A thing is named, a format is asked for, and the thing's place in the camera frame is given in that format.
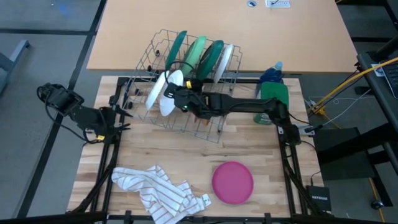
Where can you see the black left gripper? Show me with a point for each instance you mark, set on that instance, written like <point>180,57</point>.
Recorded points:
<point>107,124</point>

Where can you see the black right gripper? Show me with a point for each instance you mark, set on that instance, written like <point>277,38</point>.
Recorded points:
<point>194,102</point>

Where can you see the white plate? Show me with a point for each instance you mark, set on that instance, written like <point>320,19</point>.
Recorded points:
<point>155,93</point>
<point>224,62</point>
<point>168,105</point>

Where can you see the dark green plate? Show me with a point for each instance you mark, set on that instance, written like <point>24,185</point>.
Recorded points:
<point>175,49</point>

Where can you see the light green plate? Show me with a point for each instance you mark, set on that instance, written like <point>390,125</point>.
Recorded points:
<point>196,53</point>

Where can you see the teal green plate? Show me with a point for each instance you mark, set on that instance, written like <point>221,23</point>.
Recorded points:
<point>211,59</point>

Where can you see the pink plate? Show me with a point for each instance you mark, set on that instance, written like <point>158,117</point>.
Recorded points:
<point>231,183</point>

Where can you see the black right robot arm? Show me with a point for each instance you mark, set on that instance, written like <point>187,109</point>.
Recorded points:
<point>245,104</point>

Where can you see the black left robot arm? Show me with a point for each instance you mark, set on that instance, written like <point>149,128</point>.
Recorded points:
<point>62,98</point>

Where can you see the white red-striped kitchen towel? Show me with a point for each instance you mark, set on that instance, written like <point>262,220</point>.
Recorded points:
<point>155,193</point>

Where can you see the blue dish soap bottle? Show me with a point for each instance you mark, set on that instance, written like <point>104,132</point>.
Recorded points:
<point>270,74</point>

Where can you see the green Cascade detergent tub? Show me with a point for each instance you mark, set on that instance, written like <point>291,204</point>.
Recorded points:
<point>273,91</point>

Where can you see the white label with black writing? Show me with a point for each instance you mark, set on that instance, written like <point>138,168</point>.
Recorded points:
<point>206,199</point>

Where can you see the light wooden desk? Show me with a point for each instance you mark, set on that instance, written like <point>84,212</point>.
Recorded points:
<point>280,37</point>

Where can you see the grey metal bench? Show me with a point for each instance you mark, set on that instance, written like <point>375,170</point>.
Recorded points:
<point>15,53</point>

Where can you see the white desk power strip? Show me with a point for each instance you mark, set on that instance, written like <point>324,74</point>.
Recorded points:
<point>276,3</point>

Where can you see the black stand base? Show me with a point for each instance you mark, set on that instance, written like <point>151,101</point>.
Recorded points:
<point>342,155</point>

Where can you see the black side desk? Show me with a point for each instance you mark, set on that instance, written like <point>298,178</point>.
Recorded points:
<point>373,90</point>

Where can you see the black keyboard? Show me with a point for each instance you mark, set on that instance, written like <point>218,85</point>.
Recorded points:
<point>391,77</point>

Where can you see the black caster wheel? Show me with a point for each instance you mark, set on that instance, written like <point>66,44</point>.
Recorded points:
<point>377,204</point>

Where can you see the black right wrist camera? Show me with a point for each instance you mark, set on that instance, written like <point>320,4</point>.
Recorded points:
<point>196,84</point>

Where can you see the black aluminium table frame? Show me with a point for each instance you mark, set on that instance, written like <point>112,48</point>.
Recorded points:
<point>120,81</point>

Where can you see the black Netgear network switch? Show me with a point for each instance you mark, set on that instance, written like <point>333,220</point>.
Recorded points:
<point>318,199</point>

